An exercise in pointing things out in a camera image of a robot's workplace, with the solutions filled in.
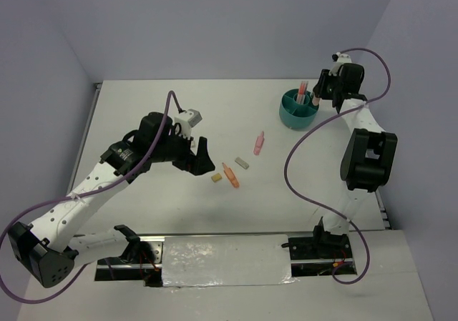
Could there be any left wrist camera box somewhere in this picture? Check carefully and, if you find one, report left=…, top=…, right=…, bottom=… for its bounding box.
left=174, top=109, right=202, bottom=139

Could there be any silver foil cover plate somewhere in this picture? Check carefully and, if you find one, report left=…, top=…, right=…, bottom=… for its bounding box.
left=162, top=234, right=294, bottom=287

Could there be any purple cable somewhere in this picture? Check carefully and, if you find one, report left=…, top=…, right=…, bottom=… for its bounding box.
left=284, top=47, right=391, bottom=285
left=0, top=90, right=183, bottom=304

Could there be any red highlighter pen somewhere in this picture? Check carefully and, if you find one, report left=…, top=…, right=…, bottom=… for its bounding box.
left=296, top=81, right=306, bottom=104

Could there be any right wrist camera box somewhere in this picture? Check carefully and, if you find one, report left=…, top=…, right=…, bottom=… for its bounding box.
left=328, top=52, right=352, bottom=76

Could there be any tan yellow eraser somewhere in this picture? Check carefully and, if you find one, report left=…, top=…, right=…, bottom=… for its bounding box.
left=211, top=173, right=222, bottom=182

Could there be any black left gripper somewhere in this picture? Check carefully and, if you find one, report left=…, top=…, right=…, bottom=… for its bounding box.
left=150, top=126, right=215, bottom=176

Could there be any orange highlighter pen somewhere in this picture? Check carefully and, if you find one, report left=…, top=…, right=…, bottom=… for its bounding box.
left=302, top=81, right=308, bottom=104

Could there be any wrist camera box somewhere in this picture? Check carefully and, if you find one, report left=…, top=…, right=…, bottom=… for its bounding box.
left=174, top=109, right=202, bottom=139
left=328, top=52, right=352, bottom=76

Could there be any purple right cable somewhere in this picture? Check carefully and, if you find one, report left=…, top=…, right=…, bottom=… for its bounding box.
left=284, top=47, right=391, bottom=285

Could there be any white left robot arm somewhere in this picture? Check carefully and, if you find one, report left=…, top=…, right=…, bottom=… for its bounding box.
left=8, top=109, right=215, bottom=288

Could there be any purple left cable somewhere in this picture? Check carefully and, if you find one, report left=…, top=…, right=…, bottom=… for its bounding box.
left=0, top=90, right=183, bottom=304

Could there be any metal base rail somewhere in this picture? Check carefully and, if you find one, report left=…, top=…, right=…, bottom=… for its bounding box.
left=94, top=233, right=358, bottom=288

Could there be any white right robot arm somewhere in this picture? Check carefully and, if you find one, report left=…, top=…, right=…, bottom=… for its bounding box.
left=311, top=56, right=398, bottom=257

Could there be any teal round pen holder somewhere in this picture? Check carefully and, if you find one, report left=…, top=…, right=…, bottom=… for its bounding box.
left=278, top=89, right=319, bottom=130

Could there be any grey white eraser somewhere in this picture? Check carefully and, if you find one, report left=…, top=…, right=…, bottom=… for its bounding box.
left=235, top=157, right=249, bottom=169

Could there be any orange correction tape dispenser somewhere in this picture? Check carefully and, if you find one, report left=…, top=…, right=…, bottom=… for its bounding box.
left=222, top=162, right=240, bottom=188

